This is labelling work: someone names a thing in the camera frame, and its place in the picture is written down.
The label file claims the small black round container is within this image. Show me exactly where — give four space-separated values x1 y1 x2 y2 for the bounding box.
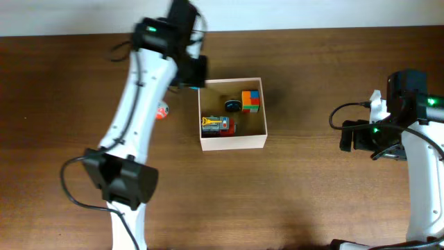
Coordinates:
224 99 242 113

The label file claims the red grey toy fire truck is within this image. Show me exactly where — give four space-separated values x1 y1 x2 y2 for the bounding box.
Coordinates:
201 116 237 138

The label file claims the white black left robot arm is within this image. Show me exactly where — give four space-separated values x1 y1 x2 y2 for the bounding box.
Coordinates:
81 0 207 249

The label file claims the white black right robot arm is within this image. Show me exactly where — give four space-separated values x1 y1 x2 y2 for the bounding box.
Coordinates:
331 69 443 249

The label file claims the pink grey toy ball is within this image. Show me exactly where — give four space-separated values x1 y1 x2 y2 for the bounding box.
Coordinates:
155 101 169 120

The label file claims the multicoloured puzzle cube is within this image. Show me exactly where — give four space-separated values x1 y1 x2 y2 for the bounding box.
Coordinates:
241 90 261 113

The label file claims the pink cardboard box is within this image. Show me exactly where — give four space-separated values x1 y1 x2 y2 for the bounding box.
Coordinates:
198 78 268 151

